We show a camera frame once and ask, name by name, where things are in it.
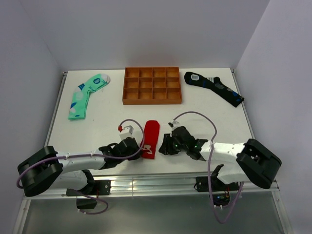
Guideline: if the mint green patterned sock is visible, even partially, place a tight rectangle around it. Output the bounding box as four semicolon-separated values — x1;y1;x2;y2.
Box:
68;74;111;120

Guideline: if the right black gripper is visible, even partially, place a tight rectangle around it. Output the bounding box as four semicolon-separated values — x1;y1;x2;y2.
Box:
158;133;188;155

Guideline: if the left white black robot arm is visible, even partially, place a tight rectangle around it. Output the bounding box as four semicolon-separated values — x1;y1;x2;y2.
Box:
17;137;144;197

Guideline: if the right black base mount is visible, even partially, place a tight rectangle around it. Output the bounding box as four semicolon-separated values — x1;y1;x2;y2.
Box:
194;176;239;206

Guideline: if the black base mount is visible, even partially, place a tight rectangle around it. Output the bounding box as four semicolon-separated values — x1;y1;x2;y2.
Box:
194;176;239;206
66;180;111;215

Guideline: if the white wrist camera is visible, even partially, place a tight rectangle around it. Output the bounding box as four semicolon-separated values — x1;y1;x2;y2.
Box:
168;120;179;129
118;125;134;140

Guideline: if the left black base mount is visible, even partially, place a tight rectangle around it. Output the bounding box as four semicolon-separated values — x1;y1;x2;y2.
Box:
66;180;111;215

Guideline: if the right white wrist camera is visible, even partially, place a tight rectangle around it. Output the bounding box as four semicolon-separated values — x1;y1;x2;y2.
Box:
168;120;179;129

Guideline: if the aluminium front rail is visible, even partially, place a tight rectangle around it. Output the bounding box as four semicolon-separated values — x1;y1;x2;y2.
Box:
22;173;280;200

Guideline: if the orange compartment tray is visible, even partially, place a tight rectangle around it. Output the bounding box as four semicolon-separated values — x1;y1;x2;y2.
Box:
122;67;182;105

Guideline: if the red santa sock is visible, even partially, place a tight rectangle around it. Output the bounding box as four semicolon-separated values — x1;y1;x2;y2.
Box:
142;120;160;159

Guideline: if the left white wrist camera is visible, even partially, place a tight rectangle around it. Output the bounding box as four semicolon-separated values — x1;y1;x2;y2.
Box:
118;125;134;140

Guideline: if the black blue sports sock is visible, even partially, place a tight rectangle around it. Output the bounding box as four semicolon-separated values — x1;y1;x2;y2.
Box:
184;72;244;107

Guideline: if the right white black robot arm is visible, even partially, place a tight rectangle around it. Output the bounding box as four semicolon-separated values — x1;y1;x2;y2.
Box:
159;126;282;190

